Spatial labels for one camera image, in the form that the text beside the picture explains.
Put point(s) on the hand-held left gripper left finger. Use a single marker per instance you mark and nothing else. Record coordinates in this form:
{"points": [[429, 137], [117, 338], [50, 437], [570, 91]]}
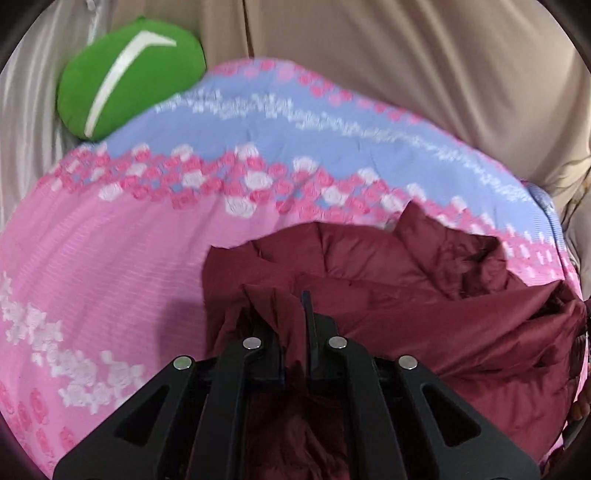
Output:
{"points": [[261, 353]]}

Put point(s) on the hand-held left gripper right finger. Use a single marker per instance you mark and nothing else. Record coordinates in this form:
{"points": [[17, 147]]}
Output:
{"points": [[319, 350]]}

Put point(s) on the maroon quilted jacket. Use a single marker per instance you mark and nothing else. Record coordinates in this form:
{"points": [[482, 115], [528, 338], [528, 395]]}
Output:
{"points": [[415, 314]]}

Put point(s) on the pink and blue floral blanket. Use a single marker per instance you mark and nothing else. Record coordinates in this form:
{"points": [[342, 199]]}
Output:
{"points": [[138, 258]]}

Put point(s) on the beige cloth backdrop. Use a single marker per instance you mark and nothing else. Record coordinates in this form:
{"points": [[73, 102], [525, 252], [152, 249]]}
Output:
{"points": [[392, 60]]}

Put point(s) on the cream patterned cloth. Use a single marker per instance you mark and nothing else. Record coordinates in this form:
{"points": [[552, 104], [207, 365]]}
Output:
{"points": [[577, 184]]}

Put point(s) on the green pillow with white stripe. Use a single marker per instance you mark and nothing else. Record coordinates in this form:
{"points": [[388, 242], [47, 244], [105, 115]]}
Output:
{"points": [[134, 74]]}

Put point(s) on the white satin curtain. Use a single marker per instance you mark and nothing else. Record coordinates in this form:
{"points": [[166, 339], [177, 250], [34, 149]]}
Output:
{"points": [[32, 129]]}

